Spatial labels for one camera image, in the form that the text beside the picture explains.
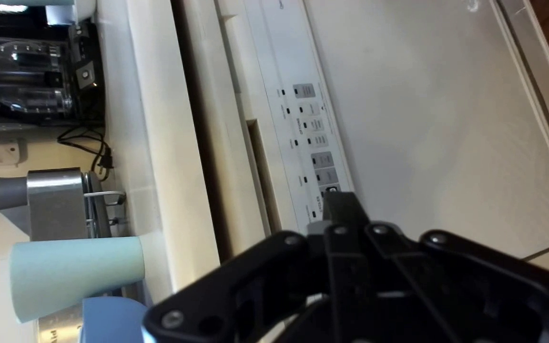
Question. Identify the white dishwasher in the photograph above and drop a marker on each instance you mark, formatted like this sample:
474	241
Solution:
428	116

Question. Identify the blue bowl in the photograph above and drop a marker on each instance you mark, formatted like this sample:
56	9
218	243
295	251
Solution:
113	321

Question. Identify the single teal plastic cup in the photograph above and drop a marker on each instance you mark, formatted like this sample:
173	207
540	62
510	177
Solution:
75	278

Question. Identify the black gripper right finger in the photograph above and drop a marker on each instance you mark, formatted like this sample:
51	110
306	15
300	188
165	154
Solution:
466	287

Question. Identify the black coffee maker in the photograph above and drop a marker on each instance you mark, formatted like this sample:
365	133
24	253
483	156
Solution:
30	70

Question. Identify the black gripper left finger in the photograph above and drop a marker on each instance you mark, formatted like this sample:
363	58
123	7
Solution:
256	287

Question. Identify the stainless dish rack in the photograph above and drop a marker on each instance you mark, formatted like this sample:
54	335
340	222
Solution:
56	203

